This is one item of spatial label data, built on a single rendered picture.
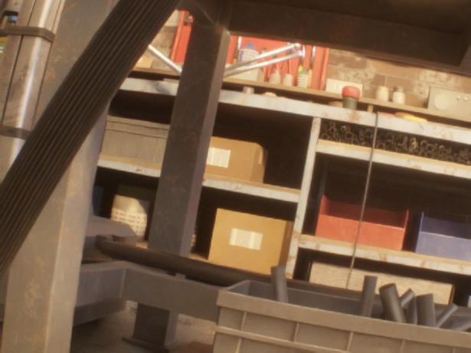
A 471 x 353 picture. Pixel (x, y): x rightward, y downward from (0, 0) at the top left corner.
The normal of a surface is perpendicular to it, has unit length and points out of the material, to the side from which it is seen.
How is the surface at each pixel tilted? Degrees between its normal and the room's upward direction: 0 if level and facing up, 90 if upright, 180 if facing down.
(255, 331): 90
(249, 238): 90
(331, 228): 90
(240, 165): 90
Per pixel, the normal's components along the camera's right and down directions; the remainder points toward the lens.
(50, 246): -0.20, -0.10
